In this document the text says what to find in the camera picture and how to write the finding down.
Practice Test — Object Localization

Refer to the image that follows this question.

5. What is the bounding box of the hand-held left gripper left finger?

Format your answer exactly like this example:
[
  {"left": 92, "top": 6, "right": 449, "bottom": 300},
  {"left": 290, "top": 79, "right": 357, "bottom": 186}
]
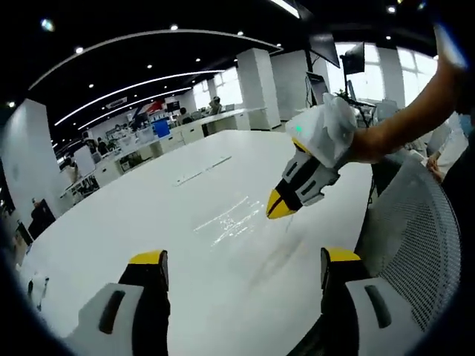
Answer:
[{"left": 65, "top": 249, "right": 172, "bottom": 356}]

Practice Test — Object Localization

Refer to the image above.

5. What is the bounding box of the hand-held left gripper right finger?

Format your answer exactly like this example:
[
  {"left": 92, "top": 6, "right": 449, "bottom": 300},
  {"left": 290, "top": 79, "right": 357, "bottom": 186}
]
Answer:
[{"left": 319, "top": 246, "right": 425, "bottom": 356}]

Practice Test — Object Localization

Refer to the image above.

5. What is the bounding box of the open laptop on stand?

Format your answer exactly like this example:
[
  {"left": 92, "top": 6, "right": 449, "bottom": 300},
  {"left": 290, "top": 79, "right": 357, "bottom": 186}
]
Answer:
[{"left": 305, "top": 70, "right": 330, "bottom": 108}]

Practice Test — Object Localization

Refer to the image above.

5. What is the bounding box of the white square pillar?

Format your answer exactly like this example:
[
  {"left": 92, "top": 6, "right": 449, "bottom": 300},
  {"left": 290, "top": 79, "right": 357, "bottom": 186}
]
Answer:
[{"left": 235, "top": 47, "right": 283, "bottom": 131}]

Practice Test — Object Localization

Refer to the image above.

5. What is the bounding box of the small white object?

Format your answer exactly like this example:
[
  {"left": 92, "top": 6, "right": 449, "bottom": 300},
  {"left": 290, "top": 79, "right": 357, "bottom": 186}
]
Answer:
[{"left": 27, "top": 271, "right": 50, "bottom": 312}]

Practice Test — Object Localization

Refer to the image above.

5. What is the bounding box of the black monitor on stand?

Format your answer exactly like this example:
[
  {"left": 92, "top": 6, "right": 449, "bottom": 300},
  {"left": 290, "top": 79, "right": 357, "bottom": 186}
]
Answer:
[{"left": 340, "top": 41, "right": 366, "bottom": 76}]

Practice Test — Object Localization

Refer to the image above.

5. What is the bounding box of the black hanging monitor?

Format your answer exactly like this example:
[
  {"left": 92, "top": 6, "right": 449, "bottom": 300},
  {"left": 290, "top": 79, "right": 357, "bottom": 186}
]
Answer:
[{"left": 309, "top": 32, "right": 341, "bottom": 69}]

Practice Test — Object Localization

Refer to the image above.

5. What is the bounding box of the grey mesh office chair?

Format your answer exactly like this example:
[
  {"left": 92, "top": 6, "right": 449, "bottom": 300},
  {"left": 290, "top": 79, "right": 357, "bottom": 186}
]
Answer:
[{"left": 287, "top": 154, "right": 463, "bottom": 356}]

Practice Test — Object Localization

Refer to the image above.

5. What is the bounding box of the long white counter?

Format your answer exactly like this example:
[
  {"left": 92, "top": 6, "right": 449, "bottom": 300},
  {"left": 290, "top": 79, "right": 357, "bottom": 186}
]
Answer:
[{"left": 59, "top": 107, "right": 269, "bottom": 197}]

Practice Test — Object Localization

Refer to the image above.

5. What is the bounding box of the black office chair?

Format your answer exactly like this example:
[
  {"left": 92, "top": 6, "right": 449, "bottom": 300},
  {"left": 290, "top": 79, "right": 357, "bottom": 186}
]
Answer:
[{"left": 27, "top": 198, "right": 57, "bottom": 239}]

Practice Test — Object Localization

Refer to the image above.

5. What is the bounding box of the person's dark clothing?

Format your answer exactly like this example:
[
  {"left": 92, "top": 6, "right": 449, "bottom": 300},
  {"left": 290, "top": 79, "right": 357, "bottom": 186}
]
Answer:
[{"left": 440, "top": 131, "right": 475, "bottom": 301}]

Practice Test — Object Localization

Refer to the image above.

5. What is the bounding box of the blue box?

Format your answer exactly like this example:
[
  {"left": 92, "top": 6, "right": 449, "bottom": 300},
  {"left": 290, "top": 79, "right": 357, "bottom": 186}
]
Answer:
[{"left": 152, "top": 119, "right": 171, "bottom": 139}]

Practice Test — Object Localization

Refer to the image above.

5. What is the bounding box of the white board panel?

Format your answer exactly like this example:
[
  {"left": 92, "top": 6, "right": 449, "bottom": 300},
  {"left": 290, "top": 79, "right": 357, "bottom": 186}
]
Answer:
[{"left": 73, "top": 145, "right": 96, "bottom": 179}]

